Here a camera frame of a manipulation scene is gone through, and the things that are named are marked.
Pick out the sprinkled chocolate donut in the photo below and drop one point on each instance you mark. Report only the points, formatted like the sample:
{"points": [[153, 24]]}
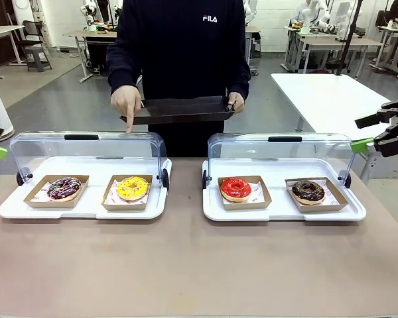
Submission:
{"points": [[34, 198]]}

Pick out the chocolate donut with colourful sprinkles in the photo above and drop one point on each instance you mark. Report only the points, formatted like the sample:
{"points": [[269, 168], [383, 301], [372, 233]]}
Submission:
{"points": [[58, 192]]}

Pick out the yellow glazed sprinkle donut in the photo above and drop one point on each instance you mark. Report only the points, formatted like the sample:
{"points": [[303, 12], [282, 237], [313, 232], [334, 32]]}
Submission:
{"points": [[126, 192]]}

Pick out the yellow frosted donut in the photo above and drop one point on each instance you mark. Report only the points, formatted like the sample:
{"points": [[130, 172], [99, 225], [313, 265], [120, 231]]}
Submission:
{"points": [[126, 206]]}

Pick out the black serving tray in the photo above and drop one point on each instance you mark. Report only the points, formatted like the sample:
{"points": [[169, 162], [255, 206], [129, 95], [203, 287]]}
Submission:
{"points": [[185, 114]]}

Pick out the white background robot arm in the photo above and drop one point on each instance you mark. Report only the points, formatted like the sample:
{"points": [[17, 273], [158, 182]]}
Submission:
{"points": [[89, 16]]}

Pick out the person's right forearm navy sleeve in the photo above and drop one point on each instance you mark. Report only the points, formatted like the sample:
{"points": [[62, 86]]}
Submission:
{"points": [[122, 66]]}

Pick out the person's left forearm navy sleeve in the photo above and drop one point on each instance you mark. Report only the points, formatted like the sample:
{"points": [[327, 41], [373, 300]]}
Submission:
{"points": [[238, 73]]}

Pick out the chocolate frosted donut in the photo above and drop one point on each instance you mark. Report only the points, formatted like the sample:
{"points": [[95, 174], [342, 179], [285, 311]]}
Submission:
{"points": [[335, 203]]}

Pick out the brown chocolate glazed donut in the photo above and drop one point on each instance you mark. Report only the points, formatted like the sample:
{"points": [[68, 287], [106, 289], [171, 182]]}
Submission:
{"points": [[300, 193]]}

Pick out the background person in light shirt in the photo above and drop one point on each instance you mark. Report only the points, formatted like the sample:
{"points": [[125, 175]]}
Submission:
{"points": [[300, 13]]}

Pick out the red frosted donut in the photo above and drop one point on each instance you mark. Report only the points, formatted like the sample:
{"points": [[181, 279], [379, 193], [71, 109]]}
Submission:
{"points": [[248, 206]]}

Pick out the red glazed donut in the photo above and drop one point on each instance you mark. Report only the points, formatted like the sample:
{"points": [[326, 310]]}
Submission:
{"points": [[229, 190]]}

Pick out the person in navy sweatshirt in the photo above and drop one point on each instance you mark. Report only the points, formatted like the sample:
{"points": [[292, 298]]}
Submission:
{"points": [[179, 49]]}

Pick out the person's right hand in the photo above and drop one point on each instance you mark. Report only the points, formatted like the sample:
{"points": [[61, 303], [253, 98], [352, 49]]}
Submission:
{"points": [[127, 99]]}

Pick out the person's left hand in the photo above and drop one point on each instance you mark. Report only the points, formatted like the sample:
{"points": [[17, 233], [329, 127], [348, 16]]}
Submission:
{"points": [[237, 101]]}

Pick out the white side table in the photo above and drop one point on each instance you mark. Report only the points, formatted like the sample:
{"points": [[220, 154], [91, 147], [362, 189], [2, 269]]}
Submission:
{"points": [[325, 96]]}

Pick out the white background desk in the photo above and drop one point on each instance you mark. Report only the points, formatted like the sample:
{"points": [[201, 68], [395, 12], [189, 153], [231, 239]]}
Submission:
{"points": [[396, 31]]}

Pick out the black tripod pole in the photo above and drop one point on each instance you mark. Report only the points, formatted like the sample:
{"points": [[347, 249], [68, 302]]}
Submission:
{"points": [[350, 36]]}

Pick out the beige top background table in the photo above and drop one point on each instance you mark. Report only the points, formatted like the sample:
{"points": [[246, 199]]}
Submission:
{"points": [[335, 42]]}

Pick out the clear dome lid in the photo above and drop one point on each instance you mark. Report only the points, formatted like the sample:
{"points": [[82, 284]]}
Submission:
{"points": [[285, 149], [86, 145]]}

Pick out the grey chair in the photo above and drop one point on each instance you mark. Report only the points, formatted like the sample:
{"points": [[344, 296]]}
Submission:
{"points": [[36, 49]]}

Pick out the white background robot arms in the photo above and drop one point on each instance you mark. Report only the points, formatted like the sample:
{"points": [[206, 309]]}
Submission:
{"points": [[341, 16]]}

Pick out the white display tray base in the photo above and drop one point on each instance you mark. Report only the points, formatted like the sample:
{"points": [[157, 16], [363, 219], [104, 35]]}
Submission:
{"points": [[278, 212], [96, 205]]}

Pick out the wooden top background table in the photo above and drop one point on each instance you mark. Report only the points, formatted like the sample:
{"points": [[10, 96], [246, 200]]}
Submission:
{"points": [[86, 33]]}

